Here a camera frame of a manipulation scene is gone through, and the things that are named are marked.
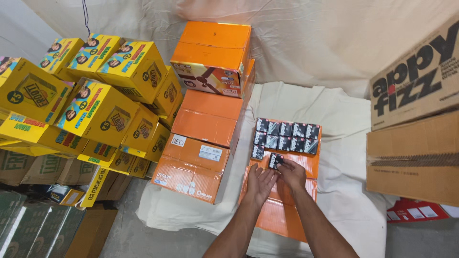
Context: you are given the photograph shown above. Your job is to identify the plain orange carton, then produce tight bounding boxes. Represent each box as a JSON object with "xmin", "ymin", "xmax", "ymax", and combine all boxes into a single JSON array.
[{"xmin": 171, "ymin": 89, "xmax": 245, "ymax": 150}]

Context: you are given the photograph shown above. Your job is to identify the small black box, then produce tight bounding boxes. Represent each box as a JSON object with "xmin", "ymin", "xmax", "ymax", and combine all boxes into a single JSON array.
[{"xmin": 268, "ymin": 153, "xmax": 284, "ymax": 170}]

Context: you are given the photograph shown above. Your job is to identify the group of black packets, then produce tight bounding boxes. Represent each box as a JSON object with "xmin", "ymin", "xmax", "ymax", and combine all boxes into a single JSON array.
[{"xmin": 251, "ymin": 118, "xmax": 321, "ymax": 160}]

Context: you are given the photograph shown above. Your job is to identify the orange carton with white labels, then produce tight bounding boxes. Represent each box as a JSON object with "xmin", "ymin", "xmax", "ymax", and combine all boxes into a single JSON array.
[{"xmin": 151, "ymin": 134, "xmax": 231, "ymax": 205}]

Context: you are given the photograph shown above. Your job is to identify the blue and yellow box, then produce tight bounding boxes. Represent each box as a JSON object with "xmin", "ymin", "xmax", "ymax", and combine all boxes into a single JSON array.
[{"xmin": 42, "ymin": 184, "xmax": 85, "ymax": 207}]

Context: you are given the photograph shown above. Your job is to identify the red box with white labels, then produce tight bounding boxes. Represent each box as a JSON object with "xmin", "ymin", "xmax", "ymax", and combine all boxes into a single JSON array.
[{"xmin": 386, "ymin": 197, "xmax": 450, "ymax": 224}]

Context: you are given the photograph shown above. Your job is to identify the long orange carton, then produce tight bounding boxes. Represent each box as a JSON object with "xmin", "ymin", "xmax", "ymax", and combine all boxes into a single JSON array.
[{"xmin": 238, "ymin": 119, "xmax": 322, "ymax": 243}]

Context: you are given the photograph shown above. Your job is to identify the stack of green cartons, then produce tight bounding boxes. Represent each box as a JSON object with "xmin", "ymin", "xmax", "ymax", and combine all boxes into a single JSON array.
[{"xmin": 0, "ymin": 190, "xmax": 87, "ymax": 258}]

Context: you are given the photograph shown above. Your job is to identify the person's right hand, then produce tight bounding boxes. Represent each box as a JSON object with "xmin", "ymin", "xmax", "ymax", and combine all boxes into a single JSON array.
[{"xmin": 276, "ymin": 158, "xmax": 308, "ymax": 194}]

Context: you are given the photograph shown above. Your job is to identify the heap of yellow juice cartons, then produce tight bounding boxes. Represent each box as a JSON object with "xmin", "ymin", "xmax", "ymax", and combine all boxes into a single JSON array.
[{"xmin": 0, "ymin": 33, "xmax": 184, "ymax": 180}]

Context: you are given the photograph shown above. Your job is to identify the brown carton with black print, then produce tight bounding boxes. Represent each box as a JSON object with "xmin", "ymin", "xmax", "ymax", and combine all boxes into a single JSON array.
[{"xmin": 369, "ymin": 14, "xmax": 459, "ymax": 132}]

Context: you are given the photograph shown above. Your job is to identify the orange carton with fan picture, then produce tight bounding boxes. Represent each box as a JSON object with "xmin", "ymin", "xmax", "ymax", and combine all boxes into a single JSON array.
[{"xmin": 170, "ymin": 21, "xmax": 252, "ymax": 98}]

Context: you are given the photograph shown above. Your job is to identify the brown cartons with green print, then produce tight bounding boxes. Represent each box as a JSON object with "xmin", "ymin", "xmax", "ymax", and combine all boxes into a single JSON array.
[{"xmin": 0, "ymin": 149, "xmax": 132, "ymax": 201}]

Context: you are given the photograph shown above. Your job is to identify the long yellow box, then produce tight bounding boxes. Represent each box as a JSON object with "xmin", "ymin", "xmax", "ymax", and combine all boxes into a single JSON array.
[{"xmin": 79, "ymin": 167, "xmax": 110, "ymax": 209}]

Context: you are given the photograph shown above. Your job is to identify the dark hanging cable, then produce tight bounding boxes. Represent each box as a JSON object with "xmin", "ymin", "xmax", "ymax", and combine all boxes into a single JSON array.
[{"xmin": 82, "ymin": 0, "xmax": 91, "ymax": 38}]

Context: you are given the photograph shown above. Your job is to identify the plain brown carton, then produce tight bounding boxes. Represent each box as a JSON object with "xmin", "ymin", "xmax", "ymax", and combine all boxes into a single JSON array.
[{"xmin": 65, "ymin": 205, "xmax": 118, "ymax": 258}]

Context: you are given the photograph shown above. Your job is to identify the folded white cloth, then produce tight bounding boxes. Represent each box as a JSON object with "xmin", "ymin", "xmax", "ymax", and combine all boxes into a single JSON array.
[{"xmin": 136, "ymin": 81, "xmax": 391, "ymax": 258}]

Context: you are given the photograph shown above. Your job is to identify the person's left hand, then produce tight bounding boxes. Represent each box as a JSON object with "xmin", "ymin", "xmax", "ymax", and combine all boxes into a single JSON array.
[{"xmin": 246, "ymin": 164, "xmax": 279, "ymax": 210}]

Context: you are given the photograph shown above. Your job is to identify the large brown corrugated carton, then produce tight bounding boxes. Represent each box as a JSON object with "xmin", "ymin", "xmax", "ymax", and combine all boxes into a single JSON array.
[{"xmin": 366, "ymin": 110, "xmax": 459, "ymax": 208}]

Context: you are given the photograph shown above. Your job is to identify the large beige backdrop cloth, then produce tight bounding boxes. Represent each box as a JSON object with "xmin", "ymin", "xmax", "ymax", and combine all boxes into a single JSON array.
[{"xmin": 22, "ymin": 0, "xmax": 459, "ymax": 100}]

